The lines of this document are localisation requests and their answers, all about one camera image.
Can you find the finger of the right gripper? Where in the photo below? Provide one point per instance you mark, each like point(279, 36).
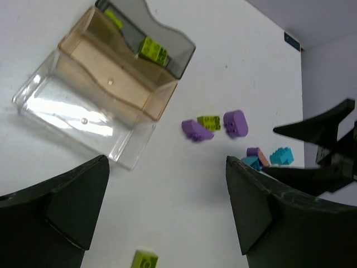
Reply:
point(319, 130)
point(314, 181)

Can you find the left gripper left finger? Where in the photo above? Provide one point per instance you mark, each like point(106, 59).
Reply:
point(52, 223)

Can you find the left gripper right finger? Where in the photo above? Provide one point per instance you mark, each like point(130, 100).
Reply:
point(279, 226)

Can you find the green printed lego brick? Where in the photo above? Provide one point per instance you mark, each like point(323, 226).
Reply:
point(211, 123)

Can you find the small green lego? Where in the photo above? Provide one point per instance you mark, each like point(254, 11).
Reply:
point(112, 16)

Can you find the blue printed lego brick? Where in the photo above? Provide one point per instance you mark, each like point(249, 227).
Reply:
point(253, 162)

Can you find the purple orange lego piece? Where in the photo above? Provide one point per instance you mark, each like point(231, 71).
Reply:
point(256, 151)

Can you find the purple rounded lego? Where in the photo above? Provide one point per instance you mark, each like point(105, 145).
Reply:
point(235, 124)

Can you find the right corner label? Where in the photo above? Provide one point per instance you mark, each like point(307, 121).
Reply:
point(292, 42)

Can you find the green square lego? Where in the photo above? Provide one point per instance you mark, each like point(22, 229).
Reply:
point(144, 259)

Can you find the purple arched lego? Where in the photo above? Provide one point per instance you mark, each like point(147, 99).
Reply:
point(195, 131)

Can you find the clear translucent container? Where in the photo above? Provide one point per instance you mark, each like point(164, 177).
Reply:
point(61, 96)

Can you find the grey translucent container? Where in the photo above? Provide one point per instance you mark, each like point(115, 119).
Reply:
point(138, 23)

